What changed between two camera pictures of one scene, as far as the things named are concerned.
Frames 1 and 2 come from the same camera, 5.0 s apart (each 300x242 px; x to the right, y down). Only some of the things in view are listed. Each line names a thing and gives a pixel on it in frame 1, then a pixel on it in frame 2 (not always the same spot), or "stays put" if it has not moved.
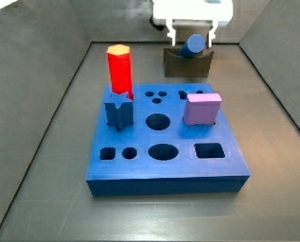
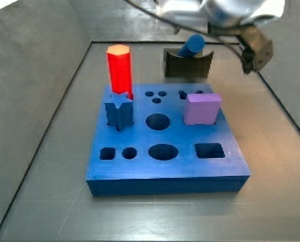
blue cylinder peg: x=193 y=46 stays put
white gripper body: x=219 y=10 -> x=256 y=47
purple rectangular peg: x=201 y=108 stays put
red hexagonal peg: x=120 y=62 stays put
